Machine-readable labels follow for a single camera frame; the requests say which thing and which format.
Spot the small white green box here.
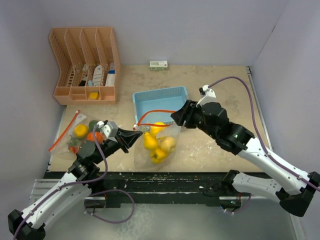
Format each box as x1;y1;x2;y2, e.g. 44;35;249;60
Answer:
149;60;168;71

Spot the green orange fruit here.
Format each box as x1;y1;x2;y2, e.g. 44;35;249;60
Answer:
88;120;99;132

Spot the small yellow pear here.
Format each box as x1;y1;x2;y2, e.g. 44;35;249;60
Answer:
143;132;159;151

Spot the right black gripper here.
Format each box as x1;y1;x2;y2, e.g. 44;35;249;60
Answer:
171;99;219;140

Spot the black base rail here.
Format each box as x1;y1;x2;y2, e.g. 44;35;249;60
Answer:
44;171;253;210

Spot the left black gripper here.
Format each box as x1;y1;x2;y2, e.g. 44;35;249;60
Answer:
92;126;142;164

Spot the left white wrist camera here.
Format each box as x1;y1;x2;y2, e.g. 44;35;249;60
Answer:
96;120;119;142

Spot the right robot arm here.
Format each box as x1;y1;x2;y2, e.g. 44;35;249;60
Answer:
171;100;320;217

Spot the yellow bell pepper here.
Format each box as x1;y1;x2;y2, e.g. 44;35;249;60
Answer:
149;147;168;164

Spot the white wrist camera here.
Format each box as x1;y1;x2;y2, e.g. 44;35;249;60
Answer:
96;120;119;142
196;84;217;107

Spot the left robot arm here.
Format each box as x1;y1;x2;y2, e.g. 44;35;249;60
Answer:
8;121;143;240

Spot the small orange pumpkin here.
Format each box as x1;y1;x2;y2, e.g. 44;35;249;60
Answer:
86;132;104;144

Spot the white blue packet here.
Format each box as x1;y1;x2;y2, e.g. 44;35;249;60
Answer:
105;62;116;87

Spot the clear zip bag orange zipper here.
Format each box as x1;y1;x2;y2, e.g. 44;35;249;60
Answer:
48;110;99;160

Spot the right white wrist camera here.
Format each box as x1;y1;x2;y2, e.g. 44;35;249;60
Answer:
196;84;217;107

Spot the blue plastic basket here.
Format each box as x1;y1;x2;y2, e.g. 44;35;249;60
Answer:
132;86;189;123

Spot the pale yellow pear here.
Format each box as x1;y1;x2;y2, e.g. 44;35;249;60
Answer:
159;136;176;153

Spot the orange plastic file organizer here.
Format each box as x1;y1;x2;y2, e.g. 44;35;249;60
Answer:
49;27;122;106

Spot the yellow block in organizer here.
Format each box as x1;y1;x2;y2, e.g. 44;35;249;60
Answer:
89;92;100;100

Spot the white striped packet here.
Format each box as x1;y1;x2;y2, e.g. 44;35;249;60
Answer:
92;65;103;86

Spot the black white packet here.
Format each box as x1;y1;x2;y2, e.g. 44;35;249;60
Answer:
78;64;88;87

